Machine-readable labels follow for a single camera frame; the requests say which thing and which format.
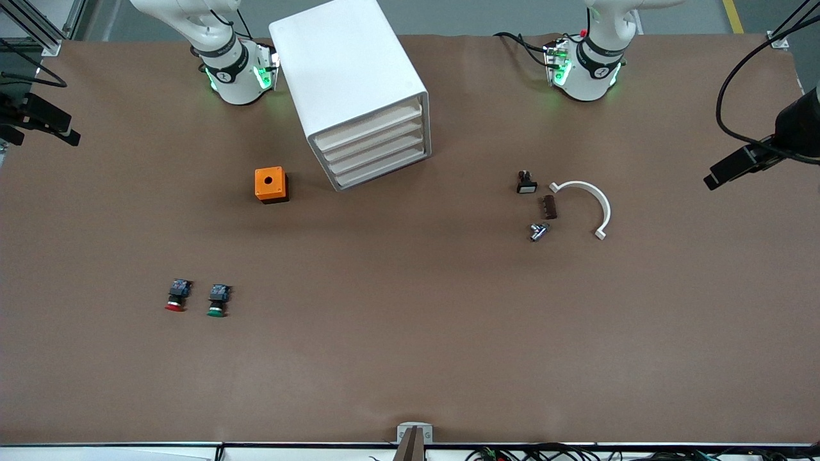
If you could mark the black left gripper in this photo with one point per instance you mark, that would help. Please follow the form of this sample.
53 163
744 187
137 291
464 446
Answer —
796 127

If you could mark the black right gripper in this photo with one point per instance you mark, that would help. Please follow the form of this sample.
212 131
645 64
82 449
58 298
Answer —
14 110

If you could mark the white plastic drawer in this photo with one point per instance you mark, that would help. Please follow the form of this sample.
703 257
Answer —
378 153
368 128
375 140
381 167

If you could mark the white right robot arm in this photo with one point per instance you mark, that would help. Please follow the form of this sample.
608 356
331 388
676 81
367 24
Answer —
234 77

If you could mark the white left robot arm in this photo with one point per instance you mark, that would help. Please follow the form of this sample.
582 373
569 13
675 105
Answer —
586 77

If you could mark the red mushroom push button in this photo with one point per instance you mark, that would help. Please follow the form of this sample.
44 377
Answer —
179 288

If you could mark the green mushroom push button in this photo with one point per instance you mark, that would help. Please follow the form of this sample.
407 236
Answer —
220 293

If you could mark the white drawer cabinet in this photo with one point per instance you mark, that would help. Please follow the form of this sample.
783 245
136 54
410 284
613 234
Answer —
346 64

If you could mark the small brown block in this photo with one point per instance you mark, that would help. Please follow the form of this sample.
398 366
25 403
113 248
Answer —
548 207

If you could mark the silver metal fitting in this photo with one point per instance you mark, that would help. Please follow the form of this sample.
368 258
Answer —
538 232

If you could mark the brown paper table cover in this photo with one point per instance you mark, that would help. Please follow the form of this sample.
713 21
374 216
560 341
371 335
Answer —
410 333

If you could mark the aluminium frame post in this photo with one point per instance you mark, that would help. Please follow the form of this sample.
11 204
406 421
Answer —
51 46
778 40

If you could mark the white curved plastic bracket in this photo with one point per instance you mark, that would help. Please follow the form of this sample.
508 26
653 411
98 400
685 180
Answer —
596 195

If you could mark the orange button enclosure box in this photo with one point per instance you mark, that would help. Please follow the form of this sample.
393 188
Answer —
262 190

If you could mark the black white rectangular switch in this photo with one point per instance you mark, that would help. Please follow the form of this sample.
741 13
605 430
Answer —
526 186

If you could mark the grey metal table bracket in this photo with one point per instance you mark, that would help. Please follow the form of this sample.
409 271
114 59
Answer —
403 430

